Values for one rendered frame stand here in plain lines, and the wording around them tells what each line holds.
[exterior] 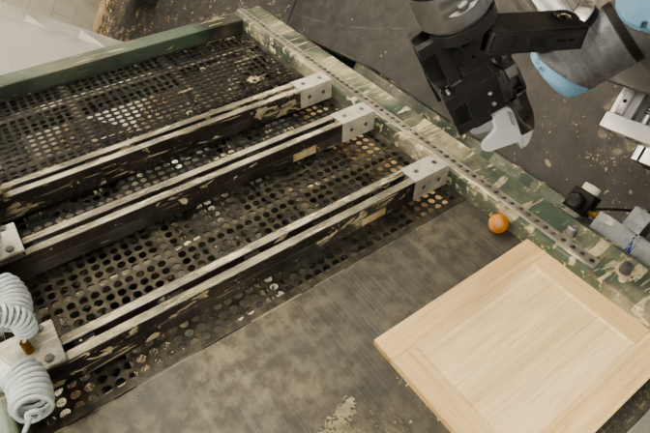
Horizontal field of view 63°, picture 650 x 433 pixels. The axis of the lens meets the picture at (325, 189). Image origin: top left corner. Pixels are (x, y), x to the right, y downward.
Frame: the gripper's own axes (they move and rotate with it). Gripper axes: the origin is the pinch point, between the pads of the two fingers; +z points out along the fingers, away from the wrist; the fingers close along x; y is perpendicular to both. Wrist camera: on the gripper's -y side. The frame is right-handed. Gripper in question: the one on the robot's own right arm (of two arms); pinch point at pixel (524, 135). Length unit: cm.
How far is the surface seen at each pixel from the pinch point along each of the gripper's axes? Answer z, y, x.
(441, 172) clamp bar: 55, 10, -53
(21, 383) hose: -3, 79, -1
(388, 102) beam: 54, 14, -90
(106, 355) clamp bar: 16, 84, -16
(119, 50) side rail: 11, 89, -140
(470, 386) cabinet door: 52, 25, 3
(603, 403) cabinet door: 63, 6, 11
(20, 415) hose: 1, 83, 1
